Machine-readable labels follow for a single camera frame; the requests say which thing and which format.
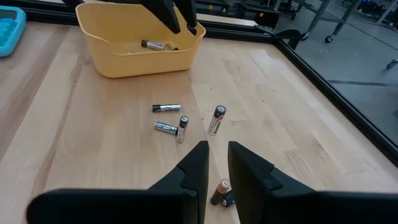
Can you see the copper black battery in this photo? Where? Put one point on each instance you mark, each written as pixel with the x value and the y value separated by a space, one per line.
pixel 219 193
pixel 228 199

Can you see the blue calculator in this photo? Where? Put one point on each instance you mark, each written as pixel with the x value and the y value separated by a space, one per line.
pixel 11 34

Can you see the yellow plastic bin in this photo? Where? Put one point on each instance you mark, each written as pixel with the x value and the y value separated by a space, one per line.
pixel 140 63

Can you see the silver black battery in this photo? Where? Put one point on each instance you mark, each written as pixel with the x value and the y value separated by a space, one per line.
pixel 182 130
pixel 168 108
pixel 154 45
pixel 164 127
pixel 216 119

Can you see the black frame corner brace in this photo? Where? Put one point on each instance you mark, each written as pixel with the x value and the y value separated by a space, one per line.
pixel 290 35

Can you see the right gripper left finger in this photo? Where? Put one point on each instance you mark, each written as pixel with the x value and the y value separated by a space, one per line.
pixel 174 199

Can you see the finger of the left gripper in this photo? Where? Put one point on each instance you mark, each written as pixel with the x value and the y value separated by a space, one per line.
pixel 161 12
pixel 188 14

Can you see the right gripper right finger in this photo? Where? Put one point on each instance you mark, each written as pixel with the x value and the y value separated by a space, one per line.
pixel 264 199

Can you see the black cabinet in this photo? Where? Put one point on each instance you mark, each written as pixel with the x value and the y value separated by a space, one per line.
pixel 267 18

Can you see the gray caster stand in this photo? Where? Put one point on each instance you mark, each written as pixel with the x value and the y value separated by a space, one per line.
pixel 318 15

